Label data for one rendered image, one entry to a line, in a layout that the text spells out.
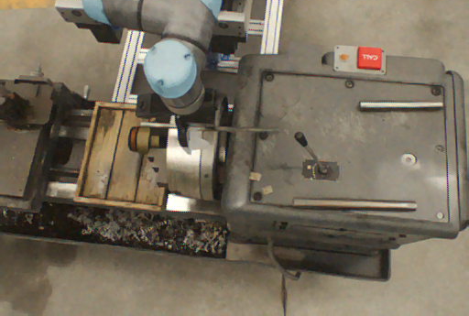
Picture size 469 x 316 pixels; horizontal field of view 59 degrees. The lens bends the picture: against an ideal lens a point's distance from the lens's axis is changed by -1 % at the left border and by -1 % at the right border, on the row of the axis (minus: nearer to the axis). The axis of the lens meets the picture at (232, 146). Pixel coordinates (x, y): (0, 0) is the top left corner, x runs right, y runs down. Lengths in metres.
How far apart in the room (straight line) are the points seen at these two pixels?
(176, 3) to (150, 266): 1.79
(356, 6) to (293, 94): 1.80
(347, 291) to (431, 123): 1.33
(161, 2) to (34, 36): 2.37
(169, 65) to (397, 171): 0.65
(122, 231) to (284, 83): 0.96
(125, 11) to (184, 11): 0.10
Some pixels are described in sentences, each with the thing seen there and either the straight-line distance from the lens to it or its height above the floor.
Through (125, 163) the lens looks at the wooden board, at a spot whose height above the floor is 0.89.
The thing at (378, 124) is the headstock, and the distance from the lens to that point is 1.10.
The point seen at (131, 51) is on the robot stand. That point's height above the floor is 0.23.
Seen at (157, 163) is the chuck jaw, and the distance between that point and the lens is 1.20.
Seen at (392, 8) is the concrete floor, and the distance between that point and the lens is 2.89.
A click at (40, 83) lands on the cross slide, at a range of 1.63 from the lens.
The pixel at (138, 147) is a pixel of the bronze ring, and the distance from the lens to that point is 1.23.
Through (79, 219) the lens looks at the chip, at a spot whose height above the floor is 0.55.
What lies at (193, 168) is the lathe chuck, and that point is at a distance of 1.09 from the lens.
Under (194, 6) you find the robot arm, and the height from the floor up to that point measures 1.70.
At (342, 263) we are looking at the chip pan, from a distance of 1.74.
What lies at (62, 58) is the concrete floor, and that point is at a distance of 2.85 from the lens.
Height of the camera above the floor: 2.24
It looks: 72 degrees down
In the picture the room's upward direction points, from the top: 9 degrees counter-clockwise
